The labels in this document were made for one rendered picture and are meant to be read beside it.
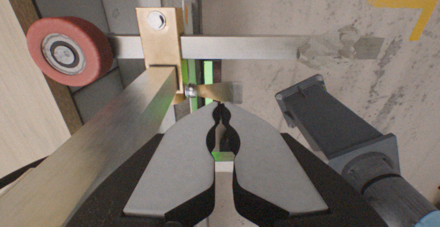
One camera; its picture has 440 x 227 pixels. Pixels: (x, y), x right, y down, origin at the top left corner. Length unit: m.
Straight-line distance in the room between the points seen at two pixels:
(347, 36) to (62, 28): 0.34
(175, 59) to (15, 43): 0.18
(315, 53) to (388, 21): 1.22
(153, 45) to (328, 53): 0.24
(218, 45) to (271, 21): 0.91
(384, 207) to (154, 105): 0.77
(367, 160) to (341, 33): 0.66
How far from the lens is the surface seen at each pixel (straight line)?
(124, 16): 0.55
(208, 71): 0.44
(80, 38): 0.26
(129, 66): 0.57
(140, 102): 0.17
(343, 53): 0.31
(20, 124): 0.39
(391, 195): 0.85
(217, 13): 1.12
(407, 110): 1.90
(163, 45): 0.26
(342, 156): 0.87
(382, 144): 0.93
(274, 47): 0.28
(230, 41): 0.26
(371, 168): 0.89
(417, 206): 0.84
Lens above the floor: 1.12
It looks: 62 degrees down
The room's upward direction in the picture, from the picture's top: 178 degrees clockwise
